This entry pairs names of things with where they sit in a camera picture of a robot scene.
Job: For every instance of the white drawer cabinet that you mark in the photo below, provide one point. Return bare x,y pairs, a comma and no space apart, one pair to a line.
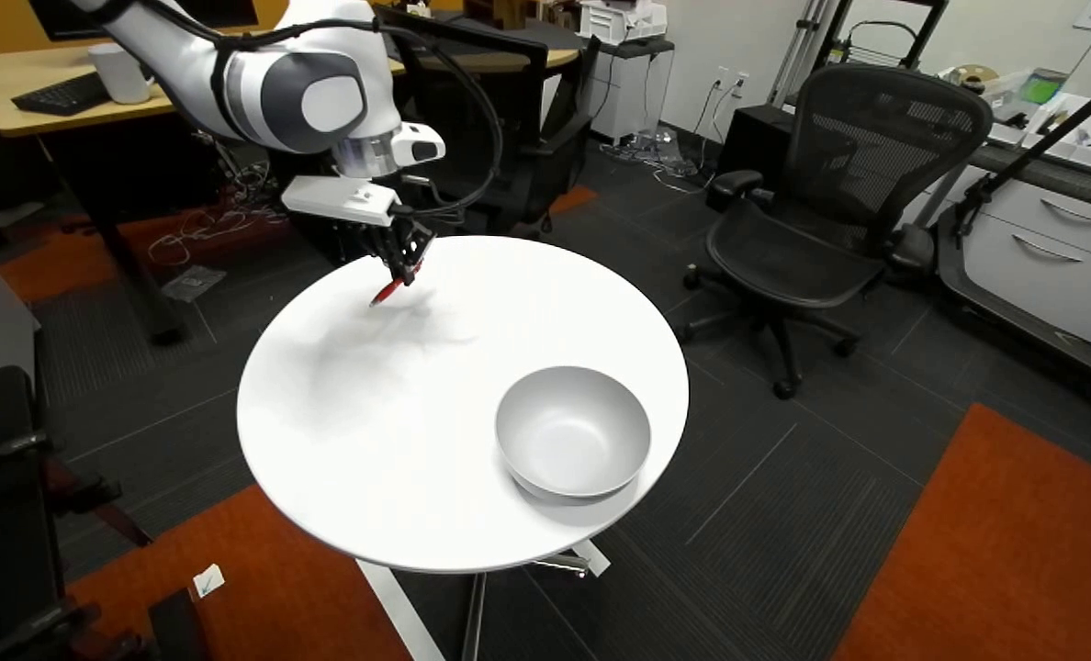
1046,263

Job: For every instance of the white box device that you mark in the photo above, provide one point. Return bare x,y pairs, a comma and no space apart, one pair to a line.
621,18

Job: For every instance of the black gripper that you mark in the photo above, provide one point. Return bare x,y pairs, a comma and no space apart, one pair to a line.
407,232

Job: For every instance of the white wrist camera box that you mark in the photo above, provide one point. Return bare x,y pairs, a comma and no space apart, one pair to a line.
336,199

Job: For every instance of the white low cabinet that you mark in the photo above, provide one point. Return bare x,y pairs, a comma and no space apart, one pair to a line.
634,91

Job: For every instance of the small black cabinet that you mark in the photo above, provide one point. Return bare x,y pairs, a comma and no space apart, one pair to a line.
760,139

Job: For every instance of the small white paper scrap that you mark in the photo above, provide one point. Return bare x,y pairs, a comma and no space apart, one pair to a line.
206,581

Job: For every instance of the black keyboard on wooden desk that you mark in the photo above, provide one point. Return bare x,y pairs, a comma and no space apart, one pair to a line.
60,91

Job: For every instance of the white table base legs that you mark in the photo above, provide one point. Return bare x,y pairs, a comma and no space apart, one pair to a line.
400,609

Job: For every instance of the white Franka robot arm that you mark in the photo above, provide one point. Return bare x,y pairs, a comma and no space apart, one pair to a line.
263,87

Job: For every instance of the white plastic jug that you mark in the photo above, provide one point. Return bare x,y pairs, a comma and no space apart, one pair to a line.
124,73

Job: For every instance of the black mesh office chair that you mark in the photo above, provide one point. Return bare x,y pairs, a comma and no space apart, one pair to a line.
815,244

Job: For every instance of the white round bowl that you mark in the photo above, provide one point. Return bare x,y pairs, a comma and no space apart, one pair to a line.
575,427

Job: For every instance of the black tripod stand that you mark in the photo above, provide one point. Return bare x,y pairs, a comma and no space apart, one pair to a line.
821,38

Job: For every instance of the green object on counter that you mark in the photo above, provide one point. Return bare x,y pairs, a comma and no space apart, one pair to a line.
1042,87

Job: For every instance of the light wooden desk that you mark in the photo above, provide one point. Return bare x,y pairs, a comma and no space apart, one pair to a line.
5,79

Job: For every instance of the red pen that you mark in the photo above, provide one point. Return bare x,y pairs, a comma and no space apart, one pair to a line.
389,291

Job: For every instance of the white papers on counter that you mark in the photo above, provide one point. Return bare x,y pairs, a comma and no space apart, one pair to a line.
1082,128

